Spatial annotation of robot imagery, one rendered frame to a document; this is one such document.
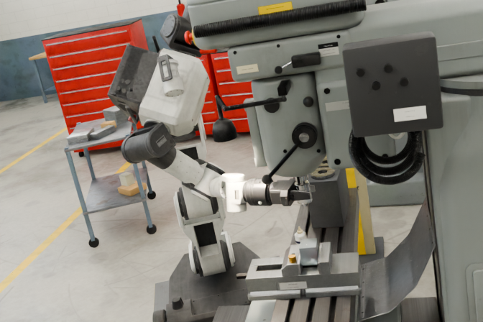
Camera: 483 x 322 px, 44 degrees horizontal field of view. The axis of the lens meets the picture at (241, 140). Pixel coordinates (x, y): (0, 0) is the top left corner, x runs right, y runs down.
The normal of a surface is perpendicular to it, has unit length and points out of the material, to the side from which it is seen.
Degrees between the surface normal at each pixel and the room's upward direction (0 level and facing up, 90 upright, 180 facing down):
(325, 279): 90
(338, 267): 0
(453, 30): 90
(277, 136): 90
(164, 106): 58
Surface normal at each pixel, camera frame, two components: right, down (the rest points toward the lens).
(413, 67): -0.20, 0.33
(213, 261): 0.15, 0.49
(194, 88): 0.67, 0.02
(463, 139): -0.63, 0.06
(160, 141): 0.75, -0.19
